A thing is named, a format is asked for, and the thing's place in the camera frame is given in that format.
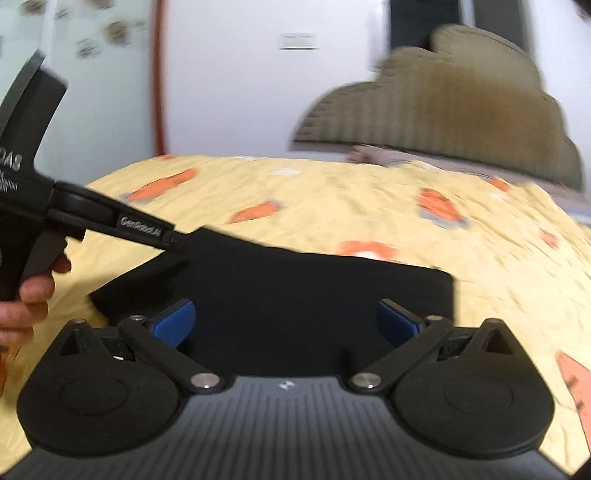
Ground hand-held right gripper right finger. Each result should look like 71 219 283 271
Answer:
348 298 516 396

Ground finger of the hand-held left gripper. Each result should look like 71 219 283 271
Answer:
48 182 195 256

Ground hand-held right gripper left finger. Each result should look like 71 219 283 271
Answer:
56 298 224 395

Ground black pants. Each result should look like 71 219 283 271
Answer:
90 225 459 385

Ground person's left hand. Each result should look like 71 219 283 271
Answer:
0 256 73 350

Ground glass door with flower stickers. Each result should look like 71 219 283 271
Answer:
0 0 162 188

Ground yellow carrot print blanket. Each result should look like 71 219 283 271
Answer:
0 154 591 468

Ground olive padded headboard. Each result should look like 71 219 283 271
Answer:
290 23 585 191

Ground red brown door frame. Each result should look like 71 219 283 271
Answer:
151 0 171 156

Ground window with white frame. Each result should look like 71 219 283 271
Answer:
369 0 536 70

